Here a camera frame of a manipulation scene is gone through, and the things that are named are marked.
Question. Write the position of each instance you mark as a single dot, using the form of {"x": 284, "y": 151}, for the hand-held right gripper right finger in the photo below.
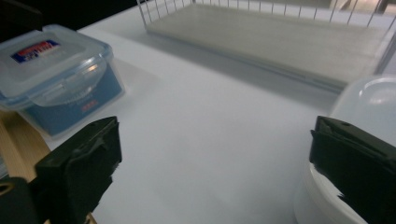
{"x": 358, "y": 168}

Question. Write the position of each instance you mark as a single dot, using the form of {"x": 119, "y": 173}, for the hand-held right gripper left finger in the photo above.
{"x": 81, "y": 165}

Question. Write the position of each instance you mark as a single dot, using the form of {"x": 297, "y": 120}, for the white plastic lidded container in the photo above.
{"x": 370, "y": 105}

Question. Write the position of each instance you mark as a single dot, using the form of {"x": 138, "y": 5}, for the clear plastic clip-lid container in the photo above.
{"x": 59, "y": 77}

